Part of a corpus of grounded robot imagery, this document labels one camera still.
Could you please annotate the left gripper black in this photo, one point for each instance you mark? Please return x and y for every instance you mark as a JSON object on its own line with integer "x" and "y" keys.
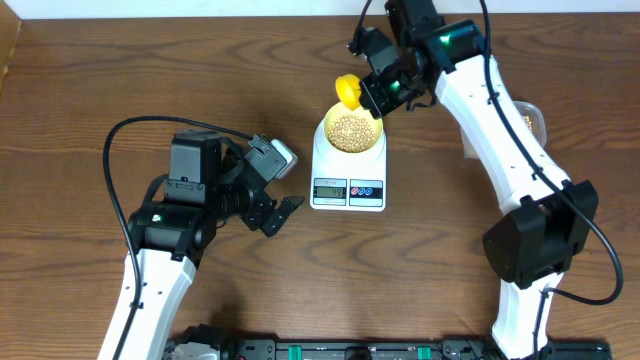
{"x": 255, "y": 214}

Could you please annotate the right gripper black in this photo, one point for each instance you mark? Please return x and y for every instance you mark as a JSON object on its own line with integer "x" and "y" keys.
{"x": 373, "y": 97}

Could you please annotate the yellow plastic measuring scoop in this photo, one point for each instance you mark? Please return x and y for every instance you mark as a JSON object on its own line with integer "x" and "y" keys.
{"x": 348, "y": 90}

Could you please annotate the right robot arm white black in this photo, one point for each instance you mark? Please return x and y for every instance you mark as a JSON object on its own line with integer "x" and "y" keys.
{"x": 546, "y": 218}

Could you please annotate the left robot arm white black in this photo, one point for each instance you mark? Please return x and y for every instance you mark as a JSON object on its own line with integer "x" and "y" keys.
{"x": 211, "y": 180}

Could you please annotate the pale yellow plastic bowl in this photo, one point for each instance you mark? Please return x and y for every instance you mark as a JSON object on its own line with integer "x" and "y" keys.
{"x": 339, "y": 110}

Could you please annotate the soybeans heap in bowl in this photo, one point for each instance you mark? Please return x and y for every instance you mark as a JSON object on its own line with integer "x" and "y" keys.
{"x": 351, "y": 134}

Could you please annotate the white digital kitchen scale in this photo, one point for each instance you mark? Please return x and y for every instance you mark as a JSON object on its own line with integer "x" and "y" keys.
{"x": 348, "y": 181}

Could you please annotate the clear container of soybeans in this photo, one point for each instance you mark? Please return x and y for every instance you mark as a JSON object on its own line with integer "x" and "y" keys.
{"x": 531, "y": 116}

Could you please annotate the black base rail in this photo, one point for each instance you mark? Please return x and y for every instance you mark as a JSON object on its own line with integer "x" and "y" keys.
{"x": 205, "y": 342}

